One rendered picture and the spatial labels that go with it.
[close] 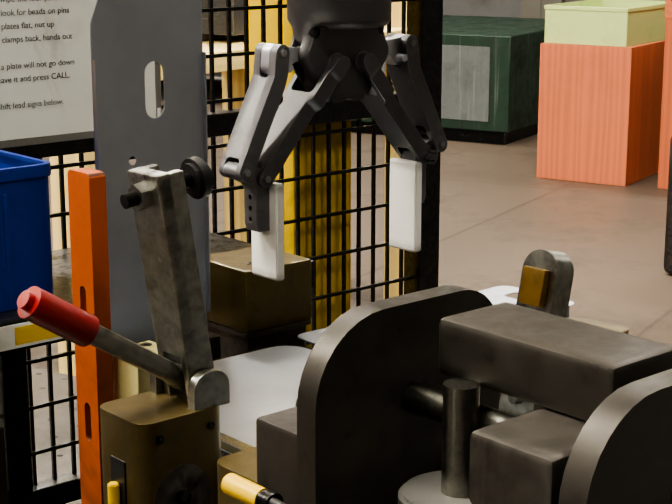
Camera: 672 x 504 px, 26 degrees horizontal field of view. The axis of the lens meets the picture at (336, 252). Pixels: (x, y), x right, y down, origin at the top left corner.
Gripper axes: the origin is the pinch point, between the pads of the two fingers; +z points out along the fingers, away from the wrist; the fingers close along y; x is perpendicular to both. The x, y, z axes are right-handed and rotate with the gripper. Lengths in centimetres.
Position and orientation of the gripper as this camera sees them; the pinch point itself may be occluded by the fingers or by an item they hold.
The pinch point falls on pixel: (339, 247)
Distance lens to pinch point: 108.7
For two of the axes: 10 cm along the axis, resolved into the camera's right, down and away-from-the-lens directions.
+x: -6.6, -1.7, 7.3
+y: 7.5, -1.5, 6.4
